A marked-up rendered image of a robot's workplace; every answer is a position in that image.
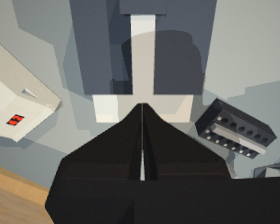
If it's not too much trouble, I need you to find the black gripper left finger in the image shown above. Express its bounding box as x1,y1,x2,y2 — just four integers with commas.
53,103,143,181

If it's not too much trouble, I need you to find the grey bench mat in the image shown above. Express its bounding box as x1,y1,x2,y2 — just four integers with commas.
0,0,280,189

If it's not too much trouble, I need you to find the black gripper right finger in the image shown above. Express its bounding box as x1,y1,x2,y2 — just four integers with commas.
143,103,232,180

